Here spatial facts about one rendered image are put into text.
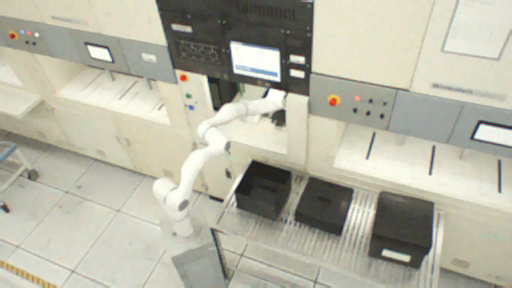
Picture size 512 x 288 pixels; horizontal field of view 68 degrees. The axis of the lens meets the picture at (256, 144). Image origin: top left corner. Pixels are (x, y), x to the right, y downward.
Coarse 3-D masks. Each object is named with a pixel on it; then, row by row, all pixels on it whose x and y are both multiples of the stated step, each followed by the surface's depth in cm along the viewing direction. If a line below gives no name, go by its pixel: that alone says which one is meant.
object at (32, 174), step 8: (0, 144) 342; (8, 144) 340; (0, 152) 335; (8, 152) 336; (16, 152) 345; (0, 160) 330; (16, 160) 362; (24, 160) 354; (32, 168) 366; (32, 176) 366; (8, 184) 344; (0, 192) 338; (0, 200) 339; (8, 208) 347
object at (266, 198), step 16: (256, 176) 257; (272, 176) 250; (288, 176) 242; (240, 192) 241; (256, 192) 248; (272, 192) 247; (288, 192) 243; (240, 208) 241; (256, 208) 232; (272, 208) 224
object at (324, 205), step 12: (312, 180) 240; (324, 180) 240; (312, 192) 234; (324, 192) 233; (336, 192) 233; (348, 192) 232; (300, 204) 229; (312, 204) 228; (324, 204) 227; (336, 204) 227; (348, 204) 226; (300, 216) 227; (312, 216) 222; (324, 216) 222; (336, 216) 221; (324, 228) 225; (336, 228) 220
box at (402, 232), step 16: (384, 192) 212; (384, 208) 205; (400, 208) 204; (416, 208) 204; (432, 208) 203; (384, 224) 199; (400, 224) 198; (416, 224) 197; (432, 224) 197; (384, 240) 197; (400, 240) 192; (416, 240) 191; (432, 240) 191; (384, 256) 209; (400, 256) 203; (416, 256) 199
